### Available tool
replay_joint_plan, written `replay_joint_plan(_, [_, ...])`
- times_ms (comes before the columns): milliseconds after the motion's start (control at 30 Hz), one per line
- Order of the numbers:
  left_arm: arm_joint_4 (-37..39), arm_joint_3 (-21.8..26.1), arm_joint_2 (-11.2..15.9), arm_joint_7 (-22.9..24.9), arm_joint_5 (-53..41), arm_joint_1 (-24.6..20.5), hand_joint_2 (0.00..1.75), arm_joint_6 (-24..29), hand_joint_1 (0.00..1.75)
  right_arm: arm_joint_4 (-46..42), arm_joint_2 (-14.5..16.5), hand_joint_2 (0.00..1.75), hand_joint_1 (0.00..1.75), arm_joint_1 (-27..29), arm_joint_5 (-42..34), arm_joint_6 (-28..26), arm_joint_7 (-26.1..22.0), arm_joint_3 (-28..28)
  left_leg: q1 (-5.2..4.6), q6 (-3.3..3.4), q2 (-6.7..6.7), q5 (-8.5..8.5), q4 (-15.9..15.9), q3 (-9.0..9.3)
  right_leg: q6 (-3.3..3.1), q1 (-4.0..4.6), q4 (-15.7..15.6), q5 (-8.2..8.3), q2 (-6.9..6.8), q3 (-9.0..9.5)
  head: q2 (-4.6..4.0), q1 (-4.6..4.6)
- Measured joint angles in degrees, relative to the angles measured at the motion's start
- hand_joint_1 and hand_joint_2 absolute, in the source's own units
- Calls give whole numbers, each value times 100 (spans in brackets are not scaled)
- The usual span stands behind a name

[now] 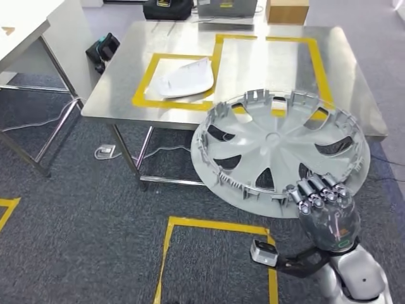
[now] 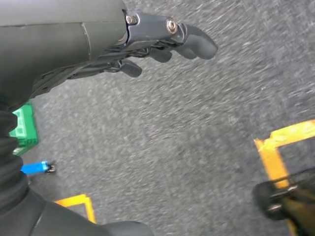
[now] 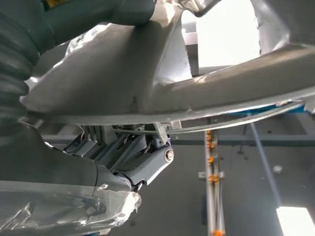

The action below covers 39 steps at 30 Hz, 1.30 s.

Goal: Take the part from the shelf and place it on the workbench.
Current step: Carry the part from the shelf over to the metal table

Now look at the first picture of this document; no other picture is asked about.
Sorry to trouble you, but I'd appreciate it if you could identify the white top steel leg table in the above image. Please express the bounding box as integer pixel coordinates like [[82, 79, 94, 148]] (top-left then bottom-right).
[[0, 0, 84, 178]]

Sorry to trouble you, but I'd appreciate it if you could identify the black carry case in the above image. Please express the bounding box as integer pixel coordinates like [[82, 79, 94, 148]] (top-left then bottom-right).
[[143, 0, 193, 21]]

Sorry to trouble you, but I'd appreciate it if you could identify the white plastic mirror cover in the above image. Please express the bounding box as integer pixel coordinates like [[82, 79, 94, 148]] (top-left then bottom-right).
[[155, 57, 215, 99]]

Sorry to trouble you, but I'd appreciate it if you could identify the silver floor socket box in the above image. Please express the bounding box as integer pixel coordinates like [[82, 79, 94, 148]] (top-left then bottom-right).
[[96, 144, 116, 160]]

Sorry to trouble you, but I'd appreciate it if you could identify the black right camera bracket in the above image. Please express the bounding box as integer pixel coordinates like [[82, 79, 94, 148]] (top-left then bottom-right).
[[275, 245, 333, 279]]

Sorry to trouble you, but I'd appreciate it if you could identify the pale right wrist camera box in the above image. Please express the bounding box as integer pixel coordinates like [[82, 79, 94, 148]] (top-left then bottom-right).
[[250, 239, 279, 268]]

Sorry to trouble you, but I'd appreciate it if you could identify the black and teal bag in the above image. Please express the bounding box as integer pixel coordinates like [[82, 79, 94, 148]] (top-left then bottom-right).
[[85, 32, 121, 75]]

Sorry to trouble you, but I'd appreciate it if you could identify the grey laptop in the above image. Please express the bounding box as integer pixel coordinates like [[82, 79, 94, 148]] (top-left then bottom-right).
[[196, 0, 259, 19]]

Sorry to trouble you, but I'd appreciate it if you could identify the brown cardboard box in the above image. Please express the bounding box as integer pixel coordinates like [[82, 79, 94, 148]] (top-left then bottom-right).
[[265, 0, 310, 25]]

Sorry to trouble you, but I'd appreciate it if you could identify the stainless steel workbench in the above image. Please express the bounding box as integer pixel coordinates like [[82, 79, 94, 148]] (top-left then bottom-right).
[[80, 21, 389, 193]]

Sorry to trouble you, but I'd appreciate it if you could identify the yellow workbench tape frame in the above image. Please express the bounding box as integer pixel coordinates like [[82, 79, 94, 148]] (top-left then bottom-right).
[[131, 34, 334, 122]]

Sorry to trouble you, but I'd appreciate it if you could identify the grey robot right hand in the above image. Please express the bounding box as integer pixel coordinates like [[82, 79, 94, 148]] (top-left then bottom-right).
[[286, 172, 361, 253]]

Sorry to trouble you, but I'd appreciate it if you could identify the grey plastic wheel hubcap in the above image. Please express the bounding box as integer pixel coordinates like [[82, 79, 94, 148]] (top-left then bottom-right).
[[191, 89, 370, 219]]

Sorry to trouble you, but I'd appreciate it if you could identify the white cable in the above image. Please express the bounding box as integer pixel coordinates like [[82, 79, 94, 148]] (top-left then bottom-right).
[[94, 144, 192, 162], [0, 97, 80, 134]]

